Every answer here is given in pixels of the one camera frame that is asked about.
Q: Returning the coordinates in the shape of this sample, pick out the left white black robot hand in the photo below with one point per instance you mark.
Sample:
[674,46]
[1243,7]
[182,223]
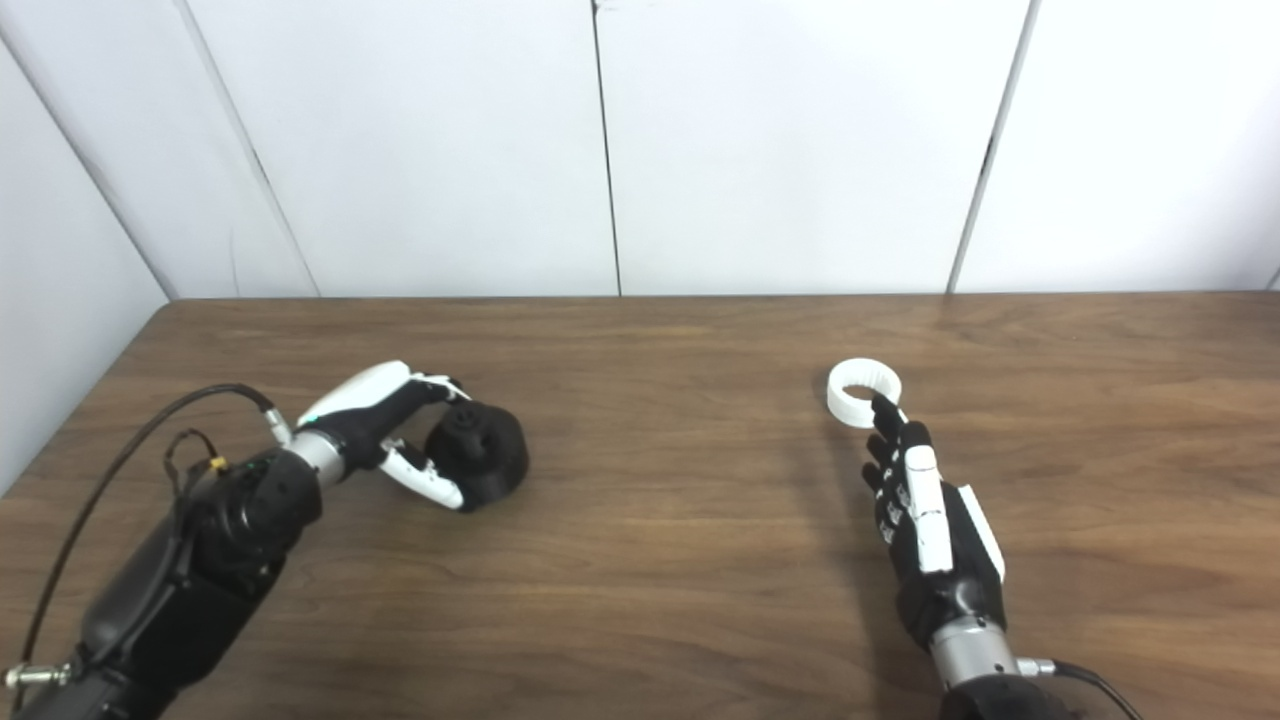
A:
[365,420]

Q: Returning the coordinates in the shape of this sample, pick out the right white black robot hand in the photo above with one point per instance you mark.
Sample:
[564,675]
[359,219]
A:
[935,530]

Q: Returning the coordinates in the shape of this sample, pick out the round black part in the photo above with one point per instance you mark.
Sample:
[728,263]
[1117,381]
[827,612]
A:
[490,455]

